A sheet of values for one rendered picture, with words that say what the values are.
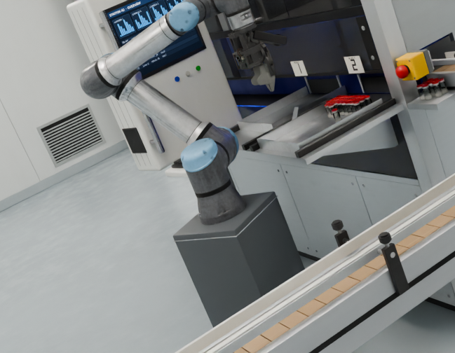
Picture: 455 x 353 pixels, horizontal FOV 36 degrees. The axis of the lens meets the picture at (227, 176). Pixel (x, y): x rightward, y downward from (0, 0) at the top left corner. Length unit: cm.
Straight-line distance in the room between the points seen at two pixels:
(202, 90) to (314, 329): 201
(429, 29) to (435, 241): 119
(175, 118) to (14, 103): 525
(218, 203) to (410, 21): 83
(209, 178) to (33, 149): 545
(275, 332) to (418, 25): 139
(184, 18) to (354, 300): 105
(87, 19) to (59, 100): 467
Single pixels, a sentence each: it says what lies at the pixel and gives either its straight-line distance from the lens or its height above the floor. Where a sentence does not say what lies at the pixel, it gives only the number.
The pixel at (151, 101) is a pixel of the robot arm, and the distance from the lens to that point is 227.
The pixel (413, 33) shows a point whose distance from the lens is 234.
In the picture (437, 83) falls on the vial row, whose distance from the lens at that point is 227.
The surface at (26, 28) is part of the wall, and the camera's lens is 749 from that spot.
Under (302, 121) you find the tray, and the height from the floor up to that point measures 89.
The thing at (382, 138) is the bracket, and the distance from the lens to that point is 239.
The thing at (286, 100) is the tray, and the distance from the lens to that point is 283.
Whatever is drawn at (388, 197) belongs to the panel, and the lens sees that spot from 263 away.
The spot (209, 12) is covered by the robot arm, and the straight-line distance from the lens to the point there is 212.
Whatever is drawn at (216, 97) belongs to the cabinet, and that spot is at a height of 96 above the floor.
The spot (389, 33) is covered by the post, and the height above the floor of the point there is 110.
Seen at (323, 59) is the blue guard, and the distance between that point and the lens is 256.
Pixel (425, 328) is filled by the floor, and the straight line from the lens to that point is 279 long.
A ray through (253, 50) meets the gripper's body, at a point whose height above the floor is 123.
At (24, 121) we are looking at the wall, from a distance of 745.
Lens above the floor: 151
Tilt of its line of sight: 17 degrees down
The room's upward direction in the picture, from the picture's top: 22 degrees counter-clockwise
